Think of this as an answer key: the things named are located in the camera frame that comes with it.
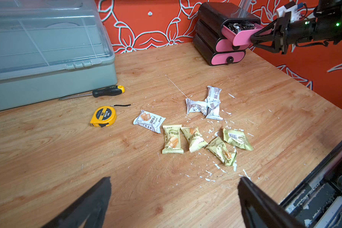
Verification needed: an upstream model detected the green cookie packet leftmost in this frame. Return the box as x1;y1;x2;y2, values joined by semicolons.
162;124;184;154

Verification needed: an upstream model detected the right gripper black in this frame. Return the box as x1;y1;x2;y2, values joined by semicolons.
250;12;292;54

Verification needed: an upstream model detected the green cookie packet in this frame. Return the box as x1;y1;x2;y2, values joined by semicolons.
223;128;253;151
162;124;184;154
206;136;237;166
181;127;208;153

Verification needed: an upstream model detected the pink top drawer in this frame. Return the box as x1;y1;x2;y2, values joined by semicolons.
221;23;263;46

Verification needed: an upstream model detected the white cookie packet far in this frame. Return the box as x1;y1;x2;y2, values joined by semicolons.
205;86;221;103

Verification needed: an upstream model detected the black cookie packet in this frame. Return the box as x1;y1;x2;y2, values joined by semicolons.
227;21;255;34

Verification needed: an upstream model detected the yellow black screwdriver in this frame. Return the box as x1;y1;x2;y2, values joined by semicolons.
59;85;125;101

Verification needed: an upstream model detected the yellow tape measure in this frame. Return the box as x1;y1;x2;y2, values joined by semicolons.
90;104;130;127

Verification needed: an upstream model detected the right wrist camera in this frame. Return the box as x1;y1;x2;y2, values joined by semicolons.
276;1;307;23

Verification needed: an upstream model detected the black drawer cabinet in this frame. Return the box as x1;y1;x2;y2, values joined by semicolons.
193;2;261;65

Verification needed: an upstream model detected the white cookie packet crumpled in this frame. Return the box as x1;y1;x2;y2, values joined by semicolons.
185;98;208;116

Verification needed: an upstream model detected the grey plastic storage box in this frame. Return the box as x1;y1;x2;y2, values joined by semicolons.
0;1;117;111

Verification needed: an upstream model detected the green cookie packet right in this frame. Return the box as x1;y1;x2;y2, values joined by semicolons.
223;128;253;151

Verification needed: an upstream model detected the pink bottom drawer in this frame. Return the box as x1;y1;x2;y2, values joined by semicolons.
210;50;246;66

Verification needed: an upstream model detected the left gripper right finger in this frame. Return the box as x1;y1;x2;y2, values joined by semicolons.
237;177;304;228

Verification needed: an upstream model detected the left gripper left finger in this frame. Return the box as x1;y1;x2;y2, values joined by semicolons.
43;177;112;228

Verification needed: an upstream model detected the pink drawer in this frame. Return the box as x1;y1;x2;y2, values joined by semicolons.
214;39;249;52
210;50;246;66
221;23;263;46

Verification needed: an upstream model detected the white cookie packet middle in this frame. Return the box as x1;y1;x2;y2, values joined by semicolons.
206;100;223;121

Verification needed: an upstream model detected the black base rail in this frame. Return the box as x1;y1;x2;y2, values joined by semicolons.
280;141;342;228

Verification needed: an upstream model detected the white cookie packet left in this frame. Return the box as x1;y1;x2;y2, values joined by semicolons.
133;110;166;134

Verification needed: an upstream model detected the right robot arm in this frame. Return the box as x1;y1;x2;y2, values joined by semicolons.
250;1;342;54

